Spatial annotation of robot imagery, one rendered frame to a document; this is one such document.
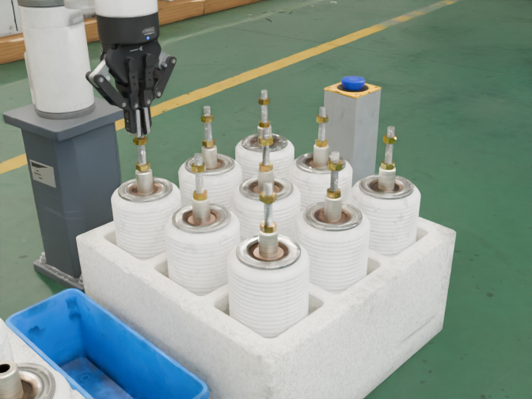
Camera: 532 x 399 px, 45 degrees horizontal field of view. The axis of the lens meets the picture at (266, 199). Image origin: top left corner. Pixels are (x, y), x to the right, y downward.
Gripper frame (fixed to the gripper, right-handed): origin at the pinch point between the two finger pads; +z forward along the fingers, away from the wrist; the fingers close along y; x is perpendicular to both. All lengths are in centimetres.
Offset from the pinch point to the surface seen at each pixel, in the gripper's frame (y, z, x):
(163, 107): 69, 35, 84
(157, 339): -8.0, 25.8, -10.7
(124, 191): -2.6, 10.0, 1.1
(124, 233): -4.7, 15.0, -0.8
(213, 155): 11.5, 8.2, -1.6
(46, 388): -29.8, 9.9, -25.0
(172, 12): 151, 31, 178
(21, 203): 8, 35, 57
